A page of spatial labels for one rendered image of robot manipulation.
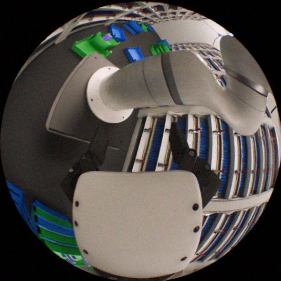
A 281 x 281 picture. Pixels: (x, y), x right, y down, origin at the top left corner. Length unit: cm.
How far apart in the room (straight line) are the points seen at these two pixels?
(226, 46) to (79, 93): 32
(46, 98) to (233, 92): 71
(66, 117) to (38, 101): 40
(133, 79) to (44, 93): 54
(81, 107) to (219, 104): 28
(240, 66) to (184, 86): 12
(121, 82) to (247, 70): 24
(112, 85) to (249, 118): 29
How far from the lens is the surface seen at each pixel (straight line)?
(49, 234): 54
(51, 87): 64
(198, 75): 15
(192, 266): 22
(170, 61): 16
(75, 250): 54
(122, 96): 21
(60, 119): 23
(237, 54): 18
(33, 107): 61
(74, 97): 25
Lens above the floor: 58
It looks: 34 degrees down
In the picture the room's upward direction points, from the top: 94 degrees clockwise
